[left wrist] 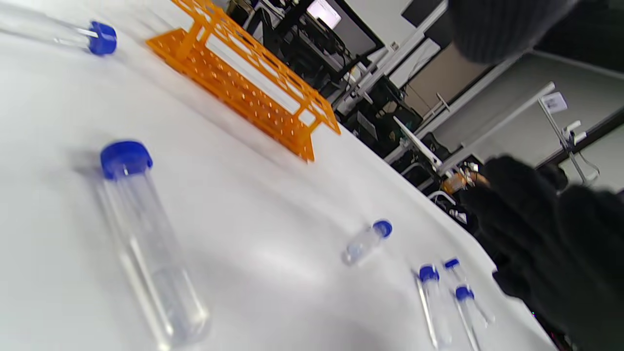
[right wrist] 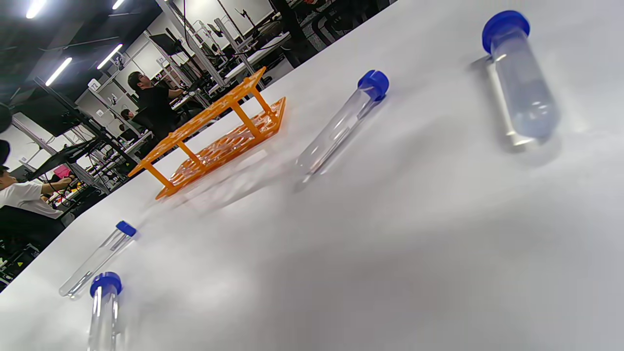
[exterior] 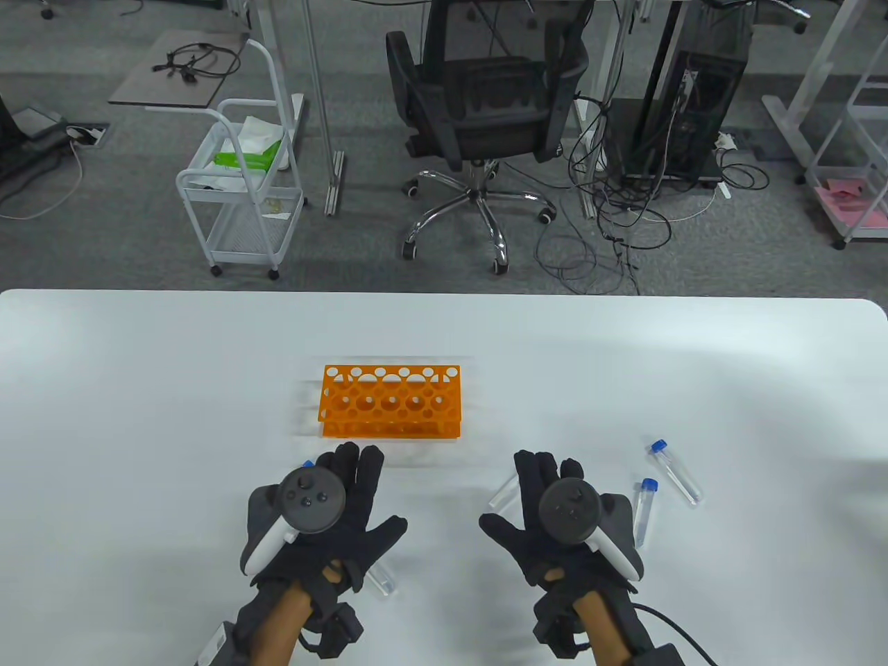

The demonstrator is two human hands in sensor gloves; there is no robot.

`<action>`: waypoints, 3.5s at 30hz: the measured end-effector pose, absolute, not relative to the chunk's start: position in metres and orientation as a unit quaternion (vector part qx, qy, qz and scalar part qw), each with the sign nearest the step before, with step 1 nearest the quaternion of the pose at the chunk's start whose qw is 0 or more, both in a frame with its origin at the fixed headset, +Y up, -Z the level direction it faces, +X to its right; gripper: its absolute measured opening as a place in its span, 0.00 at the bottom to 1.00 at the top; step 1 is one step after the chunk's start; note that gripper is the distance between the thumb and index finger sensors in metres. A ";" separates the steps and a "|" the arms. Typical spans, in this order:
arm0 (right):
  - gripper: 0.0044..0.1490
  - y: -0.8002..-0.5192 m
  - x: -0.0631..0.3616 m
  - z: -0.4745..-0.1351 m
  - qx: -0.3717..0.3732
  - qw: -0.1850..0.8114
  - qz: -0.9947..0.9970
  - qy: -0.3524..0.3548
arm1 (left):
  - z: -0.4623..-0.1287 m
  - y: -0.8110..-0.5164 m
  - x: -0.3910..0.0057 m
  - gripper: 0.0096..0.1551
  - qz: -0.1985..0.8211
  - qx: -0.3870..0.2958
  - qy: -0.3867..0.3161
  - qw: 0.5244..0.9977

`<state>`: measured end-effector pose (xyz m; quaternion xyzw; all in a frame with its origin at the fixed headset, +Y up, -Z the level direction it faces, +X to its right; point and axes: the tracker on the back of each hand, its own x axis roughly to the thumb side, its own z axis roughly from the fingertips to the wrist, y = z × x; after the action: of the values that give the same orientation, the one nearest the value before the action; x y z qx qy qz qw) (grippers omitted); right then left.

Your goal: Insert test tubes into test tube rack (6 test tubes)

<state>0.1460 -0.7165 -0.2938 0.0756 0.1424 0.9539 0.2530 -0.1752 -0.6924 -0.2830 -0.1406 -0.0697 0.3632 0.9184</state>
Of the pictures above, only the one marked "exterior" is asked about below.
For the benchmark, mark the person's right hand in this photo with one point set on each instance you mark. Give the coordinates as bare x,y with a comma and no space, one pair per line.
527,499

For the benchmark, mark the person's left hand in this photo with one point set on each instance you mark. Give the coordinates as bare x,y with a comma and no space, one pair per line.
364,485

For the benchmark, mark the orange test tube rack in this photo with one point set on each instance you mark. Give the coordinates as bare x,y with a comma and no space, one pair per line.
378,390

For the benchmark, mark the person's left forearm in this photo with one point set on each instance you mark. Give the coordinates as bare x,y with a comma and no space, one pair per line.
277,624

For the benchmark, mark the person's right forearm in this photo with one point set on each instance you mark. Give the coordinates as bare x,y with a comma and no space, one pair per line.
603,631

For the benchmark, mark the black and white tracking controller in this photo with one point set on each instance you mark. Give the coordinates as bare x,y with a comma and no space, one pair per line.
312,499
570,510

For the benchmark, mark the black labelled sensor box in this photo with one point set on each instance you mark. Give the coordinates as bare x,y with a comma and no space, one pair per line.
215,642
669,655

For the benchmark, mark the green packet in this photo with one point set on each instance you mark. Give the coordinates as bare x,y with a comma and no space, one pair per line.
239,161

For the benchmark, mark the white plastic bag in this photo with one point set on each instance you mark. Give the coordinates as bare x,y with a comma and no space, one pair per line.
260,132

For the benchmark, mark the grey metal desk leg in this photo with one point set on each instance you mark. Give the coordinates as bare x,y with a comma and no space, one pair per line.
320,104
610,62

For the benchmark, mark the black office chair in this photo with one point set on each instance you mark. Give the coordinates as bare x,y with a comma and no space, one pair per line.
485,104

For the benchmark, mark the white shelf trolley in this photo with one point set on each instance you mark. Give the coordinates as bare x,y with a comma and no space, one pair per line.
839,243

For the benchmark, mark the white power plug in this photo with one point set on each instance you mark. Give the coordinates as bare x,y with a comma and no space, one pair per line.
725,141

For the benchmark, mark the black computer tower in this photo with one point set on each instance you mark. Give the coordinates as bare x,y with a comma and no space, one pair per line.
694,104

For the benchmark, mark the pink paper sheet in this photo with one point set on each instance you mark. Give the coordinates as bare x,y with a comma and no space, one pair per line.
850,205

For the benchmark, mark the floor power outlet box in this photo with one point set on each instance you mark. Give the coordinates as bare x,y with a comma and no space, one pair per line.
87,134

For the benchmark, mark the black equipment base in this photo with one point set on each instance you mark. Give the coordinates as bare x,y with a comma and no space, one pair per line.
21,149

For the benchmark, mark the black chair base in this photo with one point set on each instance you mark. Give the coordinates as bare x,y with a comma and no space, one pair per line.
800,26

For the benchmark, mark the black castor wheel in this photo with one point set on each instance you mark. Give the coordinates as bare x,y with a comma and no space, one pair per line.
47,10

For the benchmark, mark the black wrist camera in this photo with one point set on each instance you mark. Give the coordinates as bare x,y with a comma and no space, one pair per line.
340,628
558,628

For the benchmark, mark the white desk frame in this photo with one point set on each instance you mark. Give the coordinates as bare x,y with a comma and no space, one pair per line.
791,114

